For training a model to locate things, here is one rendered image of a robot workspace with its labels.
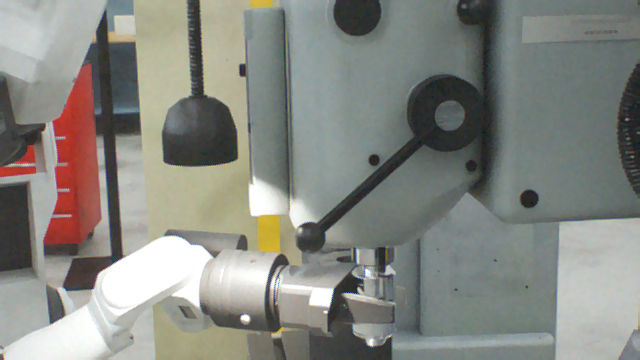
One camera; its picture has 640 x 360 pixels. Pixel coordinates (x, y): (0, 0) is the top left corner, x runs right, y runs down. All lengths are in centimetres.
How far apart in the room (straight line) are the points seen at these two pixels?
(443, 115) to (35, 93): 56
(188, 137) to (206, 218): 190
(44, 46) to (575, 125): 64
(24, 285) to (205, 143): 77
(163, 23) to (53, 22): 148
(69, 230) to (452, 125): 485
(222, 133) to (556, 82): 32
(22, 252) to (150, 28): 118
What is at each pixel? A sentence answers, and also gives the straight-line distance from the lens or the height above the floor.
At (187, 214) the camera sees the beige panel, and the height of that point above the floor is 90.
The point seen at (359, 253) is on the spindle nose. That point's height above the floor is 129.
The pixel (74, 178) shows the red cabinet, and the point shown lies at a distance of 568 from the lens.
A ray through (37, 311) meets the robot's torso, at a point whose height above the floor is 106.
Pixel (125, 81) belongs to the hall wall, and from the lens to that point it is 1014.
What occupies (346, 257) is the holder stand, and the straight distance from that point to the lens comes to 156.
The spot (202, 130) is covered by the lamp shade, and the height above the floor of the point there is 145.
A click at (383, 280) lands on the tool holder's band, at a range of 111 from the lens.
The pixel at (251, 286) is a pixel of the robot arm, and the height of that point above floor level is 125.
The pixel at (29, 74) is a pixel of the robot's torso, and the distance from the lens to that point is 130.
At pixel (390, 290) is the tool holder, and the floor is 125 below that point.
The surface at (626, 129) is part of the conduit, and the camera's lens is 94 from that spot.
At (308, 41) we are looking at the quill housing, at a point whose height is 152.
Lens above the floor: 161
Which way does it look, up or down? 13 degrees down
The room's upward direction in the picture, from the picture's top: 1 degrees counter-clockwise
